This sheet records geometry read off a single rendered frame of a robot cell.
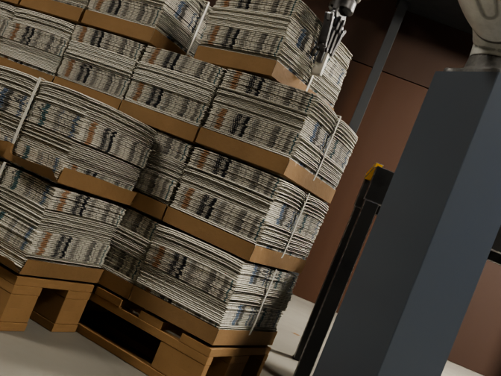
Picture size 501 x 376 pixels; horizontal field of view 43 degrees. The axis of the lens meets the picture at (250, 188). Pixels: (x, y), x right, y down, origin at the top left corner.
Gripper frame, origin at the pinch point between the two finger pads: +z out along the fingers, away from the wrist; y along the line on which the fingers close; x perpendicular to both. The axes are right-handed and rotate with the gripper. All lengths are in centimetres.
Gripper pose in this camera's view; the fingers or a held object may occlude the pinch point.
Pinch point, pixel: (320, 63)
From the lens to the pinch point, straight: 188.1
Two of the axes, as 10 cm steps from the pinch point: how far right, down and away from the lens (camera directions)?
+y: -4.2, -2.1, -8.8
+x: 8.3, 2.9, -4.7
